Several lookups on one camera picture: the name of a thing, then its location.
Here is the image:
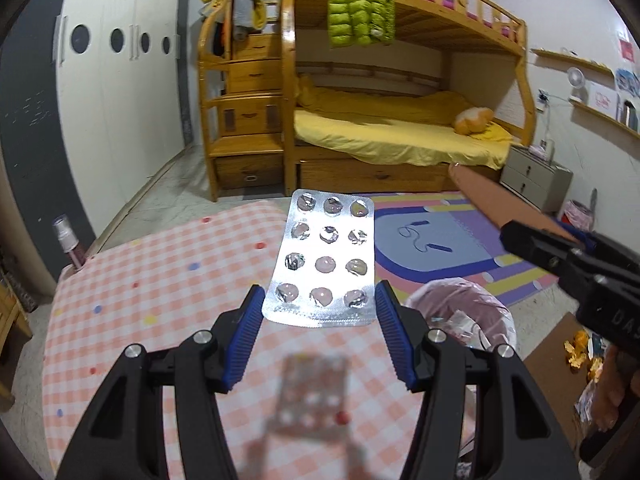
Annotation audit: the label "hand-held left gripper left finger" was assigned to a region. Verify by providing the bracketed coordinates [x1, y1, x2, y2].
[57, 284, 266, 480]

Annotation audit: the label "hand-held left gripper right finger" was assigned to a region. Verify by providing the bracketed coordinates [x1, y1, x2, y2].
[375, 280, 581, 480]

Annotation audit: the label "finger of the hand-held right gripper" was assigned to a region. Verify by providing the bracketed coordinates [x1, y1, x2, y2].
[577, 232, 632, 273]
[500, 218, 589, 284]

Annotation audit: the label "trash bin with pink bag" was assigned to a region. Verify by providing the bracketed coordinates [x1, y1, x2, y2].
[404, 279, 516, 362]

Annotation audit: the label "silver pill blister pack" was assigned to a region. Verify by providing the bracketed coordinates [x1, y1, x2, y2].
[262, 189, 377, 329]

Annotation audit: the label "person's right hand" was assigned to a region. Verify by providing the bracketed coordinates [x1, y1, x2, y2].
[594, 351, 627, 432]

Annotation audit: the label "small bin with pink bag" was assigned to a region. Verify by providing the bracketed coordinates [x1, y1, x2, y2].
[557, 200, 596, 234]

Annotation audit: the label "orange peels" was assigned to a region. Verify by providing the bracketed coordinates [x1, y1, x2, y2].
[562, 330, 592, 369]

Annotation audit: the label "grey nightstand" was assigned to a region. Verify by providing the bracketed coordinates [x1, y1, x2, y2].
[500, 145, 574, 214]

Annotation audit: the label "brown cardboard sheet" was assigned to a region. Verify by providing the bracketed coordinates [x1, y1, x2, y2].
[520, 312, 607, 442]

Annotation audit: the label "pink item on nightstand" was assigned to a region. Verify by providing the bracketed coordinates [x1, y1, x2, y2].
[529, 137, 556, 161]

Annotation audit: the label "pink checked mat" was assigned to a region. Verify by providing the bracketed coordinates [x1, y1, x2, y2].
[42, 200, 482, 480]

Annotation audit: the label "orange and white plush toy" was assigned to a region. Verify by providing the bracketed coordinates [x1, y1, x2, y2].
[452, 106, 496, 136]

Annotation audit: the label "white box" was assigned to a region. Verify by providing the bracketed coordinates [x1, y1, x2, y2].
[587, 80, 619, 111]

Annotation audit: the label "wooden bunk bed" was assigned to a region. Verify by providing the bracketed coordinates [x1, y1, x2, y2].
[280, 0, 534, 197]

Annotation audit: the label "white desk fan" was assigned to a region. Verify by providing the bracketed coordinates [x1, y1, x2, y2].
[566, 66, 589, 104]

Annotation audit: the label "yellow bedding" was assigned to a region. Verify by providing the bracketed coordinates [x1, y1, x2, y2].
[292, 75, 516, 171]

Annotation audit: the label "pink spray bottle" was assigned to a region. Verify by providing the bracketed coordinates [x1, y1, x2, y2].
[52, 214, 89, 272]

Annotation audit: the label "wooden stair drawer unit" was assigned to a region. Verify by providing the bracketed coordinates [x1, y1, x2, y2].
[196, 0, 289, 204]

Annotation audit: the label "white and grey wardrobe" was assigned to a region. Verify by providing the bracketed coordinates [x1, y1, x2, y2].
[0, 0, 197, 302]

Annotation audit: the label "green puffer jacket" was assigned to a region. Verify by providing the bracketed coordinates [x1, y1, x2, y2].
[327, 0, 396, 49]

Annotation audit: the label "grey garment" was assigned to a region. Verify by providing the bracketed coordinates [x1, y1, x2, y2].
[231, 0, 259, 44]

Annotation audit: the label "wooden wall shelf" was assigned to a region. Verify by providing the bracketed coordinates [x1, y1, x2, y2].
[530, 47, 615, 77]
[567, 96, 640, 141]

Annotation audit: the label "blue wall picture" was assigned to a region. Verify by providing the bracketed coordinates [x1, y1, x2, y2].
[614, 67, 640, 97]

